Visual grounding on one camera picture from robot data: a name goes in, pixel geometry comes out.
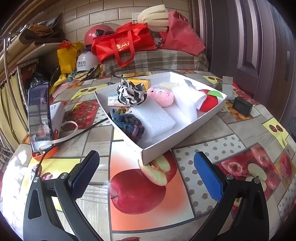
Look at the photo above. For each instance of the small pale tissue packet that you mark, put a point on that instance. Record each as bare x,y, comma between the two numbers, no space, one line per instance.
112,100

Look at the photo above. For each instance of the dark wooden door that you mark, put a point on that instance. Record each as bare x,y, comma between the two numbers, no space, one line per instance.
254,46

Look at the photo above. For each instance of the cream foam pieces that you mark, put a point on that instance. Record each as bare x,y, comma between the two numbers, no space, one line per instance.
152,18

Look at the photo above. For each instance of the orange phone stand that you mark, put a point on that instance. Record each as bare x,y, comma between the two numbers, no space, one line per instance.
49,151

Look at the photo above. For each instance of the red helmet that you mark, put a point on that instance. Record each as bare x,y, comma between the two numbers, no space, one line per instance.
91,36

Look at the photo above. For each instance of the yellow bag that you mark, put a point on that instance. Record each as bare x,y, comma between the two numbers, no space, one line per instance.
67,58

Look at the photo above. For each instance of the dark blue scrunchie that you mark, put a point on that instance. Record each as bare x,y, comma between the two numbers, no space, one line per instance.
122,122

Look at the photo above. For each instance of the pink plush toy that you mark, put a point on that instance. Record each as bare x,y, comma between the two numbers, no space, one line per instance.
159,96

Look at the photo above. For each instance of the wooden shelf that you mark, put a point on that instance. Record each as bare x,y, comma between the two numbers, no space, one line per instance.
27,49

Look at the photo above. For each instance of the purple scrunchie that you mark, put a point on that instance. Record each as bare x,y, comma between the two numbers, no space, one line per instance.
137,133

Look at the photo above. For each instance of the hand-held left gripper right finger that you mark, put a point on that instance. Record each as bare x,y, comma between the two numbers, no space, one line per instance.
208,176

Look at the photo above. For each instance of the white towel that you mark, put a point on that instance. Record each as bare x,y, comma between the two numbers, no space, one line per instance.
185,104

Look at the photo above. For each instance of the black smartphone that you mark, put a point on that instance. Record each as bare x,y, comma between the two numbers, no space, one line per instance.
39,111

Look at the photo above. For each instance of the white helmet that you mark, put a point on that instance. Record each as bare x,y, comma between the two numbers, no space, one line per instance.
85,61

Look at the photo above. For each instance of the black charger adapter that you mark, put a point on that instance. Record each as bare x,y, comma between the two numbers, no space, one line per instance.
241,106

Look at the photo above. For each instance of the red plastic bag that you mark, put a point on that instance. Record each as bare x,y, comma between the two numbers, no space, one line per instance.
182,34

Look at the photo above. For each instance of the plaid covered bench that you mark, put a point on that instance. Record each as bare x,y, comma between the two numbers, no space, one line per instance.
161,61

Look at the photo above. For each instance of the white box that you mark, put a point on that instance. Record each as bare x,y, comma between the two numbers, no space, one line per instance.
56,113

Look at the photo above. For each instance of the white cardboard tray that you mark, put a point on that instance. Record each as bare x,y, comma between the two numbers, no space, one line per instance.
161,153

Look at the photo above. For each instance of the black and white scrunchie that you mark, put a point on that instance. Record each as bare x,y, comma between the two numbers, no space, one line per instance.
129,95

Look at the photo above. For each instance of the red tote bag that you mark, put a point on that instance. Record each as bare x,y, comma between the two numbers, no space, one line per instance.
122,41

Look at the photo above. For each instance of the yellow cloth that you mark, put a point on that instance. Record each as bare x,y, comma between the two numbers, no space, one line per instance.
59,83

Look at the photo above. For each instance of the white wall outlet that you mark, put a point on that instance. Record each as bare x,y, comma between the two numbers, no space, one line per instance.
134,16

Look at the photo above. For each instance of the brown bag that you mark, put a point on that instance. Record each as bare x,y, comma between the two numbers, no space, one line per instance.
41,33

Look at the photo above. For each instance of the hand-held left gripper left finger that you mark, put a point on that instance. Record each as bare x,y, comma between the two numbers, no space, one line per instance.
85,173

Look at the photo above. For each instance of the fruit print tablecloth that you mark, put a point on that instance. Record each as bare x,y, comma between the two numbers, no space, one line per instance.
231,139

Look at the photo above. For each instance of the black plastic bag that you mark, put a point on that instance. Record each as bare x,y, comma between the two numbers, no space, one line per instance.
39,81

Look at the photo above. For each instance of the yellow sponge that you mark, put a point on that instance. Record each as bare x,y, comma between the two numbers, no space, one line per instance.
168,85

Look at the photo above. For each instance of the yellow carton box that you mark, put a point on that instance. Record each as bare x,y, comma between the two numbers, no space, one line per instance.
141,83

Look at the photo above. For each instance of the curved metal pole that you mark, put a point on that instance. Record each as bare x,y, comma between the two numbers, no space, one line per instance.
7,67

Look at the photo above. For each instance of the metal phone stand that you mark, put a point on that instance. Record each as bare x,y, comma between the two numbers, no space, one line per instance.
226,87

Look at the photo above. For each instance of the red plush apple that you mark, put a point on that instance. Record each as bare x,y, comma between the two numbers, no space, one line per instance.
210,103

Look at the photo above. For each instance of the yellow curtain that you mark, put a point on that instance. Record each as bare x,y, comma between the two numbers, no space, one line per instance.
9,111

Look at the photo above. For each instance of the white foam block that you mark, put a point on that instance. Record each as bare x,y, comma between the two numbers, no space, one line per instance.
150,118

